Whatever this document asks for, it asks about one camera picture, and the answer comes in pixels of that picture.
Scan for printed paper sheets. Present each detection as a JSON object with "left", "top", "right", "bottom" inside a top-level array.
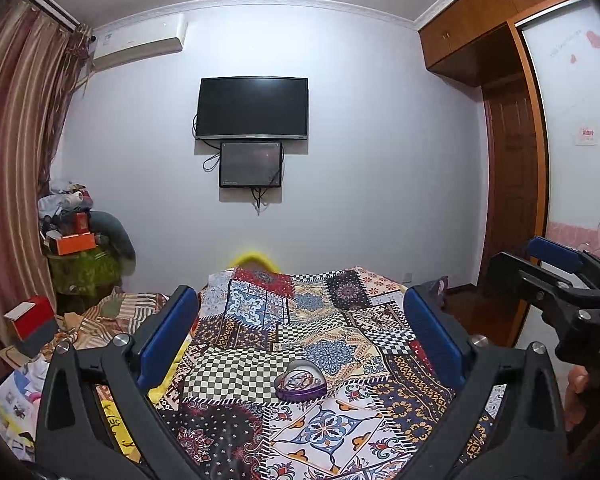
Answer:
[{"left": 0, "top": 356, "right": 50, "bottom": 462}]

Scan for purple heart-shaped tin box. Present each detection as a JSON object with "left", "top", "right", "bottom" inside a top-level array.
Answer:
[{"left": 274, "top": 359, "right": 327, "bottom": 403}]

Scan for dark clothes pile on floor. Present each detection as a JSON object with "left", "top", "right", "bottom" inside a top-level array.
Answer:
[{"left": 419, "top": 275, "right": 449, "bottom": 309}]

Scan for brown wooden door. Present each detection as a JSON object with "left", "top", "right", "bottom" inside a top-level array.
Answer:
[{"left": 477, "top": 74, "right": 541, "bottom": 346}]

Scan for right hand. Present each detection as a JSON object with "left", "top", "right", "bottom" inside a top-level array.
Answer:
[{"left": 564, "top": 365, "right": 597, "bottom": 432}]

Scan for yellow round object behind bed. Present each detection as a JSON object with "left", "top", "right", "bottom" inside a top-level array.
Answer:
[{"left": 228, "top": 250, "right": 279, "bottom": 273}]

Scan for red white wall sticker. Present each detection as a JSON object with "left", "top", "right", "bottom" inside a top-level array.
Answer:
[{"left": 574, "top": 127, "right": 600, "bottom": 148}]

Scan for black wall television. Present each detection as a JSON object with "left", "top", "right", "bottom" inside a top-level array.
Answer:
[{"left": 195, "top": 76, "right": 309, "bottom": 141}]

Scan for orange box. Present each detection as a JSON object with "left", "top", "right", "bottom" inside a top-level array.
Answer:
[{"left": 50, "top": 232, "right": 96, "bottom": 256}]

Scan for clutter pile on stand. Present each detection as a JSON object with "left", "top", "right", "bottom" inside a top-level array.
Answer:
[{"left": 36, "top": 183, "right": 93, "bottom": 240}]

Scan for small black wall monitor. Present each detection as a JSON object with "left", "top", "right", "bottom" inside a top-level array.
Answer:
[{"left": 219, "top": 141, "right": 283, "bottom": 188}]

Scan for green patterned covered stand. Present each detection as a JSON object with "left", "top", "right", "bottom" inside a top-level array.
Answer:
[{"left": 47, "top": 247, "right": 121, "bottom": 298}]

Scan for wooden overhead cabinet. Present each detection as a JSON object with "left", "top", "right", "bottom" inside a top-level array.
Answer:
[{"left": 419, "top": 0, "right": 548, "bottom": 87}]

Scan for red and white box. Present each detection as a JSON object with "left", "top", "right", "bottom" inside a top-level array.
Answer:
[{"left": 4, "top": 296, "right": 59, "bottom": 358}]

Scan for striped patterned cloth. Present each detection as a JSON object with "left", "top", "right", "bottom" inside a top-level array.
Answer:
[{"left": 50, "top": 292, "right": 169, "bottom": 351}]

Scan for white wall air conditioner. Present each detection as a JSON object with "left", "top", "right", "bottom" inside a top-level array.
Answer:
[{"left": 93, "top": 13, "right": 188, "bottom": 72}]

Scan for yellow printed cloth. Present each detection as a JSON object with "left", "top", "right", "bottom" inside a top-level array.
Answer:
[{"left": 96, "top": 334, "right": 195, "bottom": 479}]

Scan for white sliding wardrobe door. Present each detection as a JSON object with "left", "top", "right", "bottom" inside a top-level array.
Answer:
[{"left": 514, "top": 0, "right": 600, "bottom": 396}]

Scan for red striped curtain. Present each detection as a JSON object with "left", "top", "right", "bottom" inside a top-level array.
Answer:
[{"left": 0, "top": 0, "right": 92, "bottom": 378}]

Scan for colourful patchwork bed cover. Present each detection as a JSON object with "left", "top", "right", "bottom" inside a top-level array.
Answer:
[{"left": 149, "top": 268, "right": 455, "bottom": 479}]

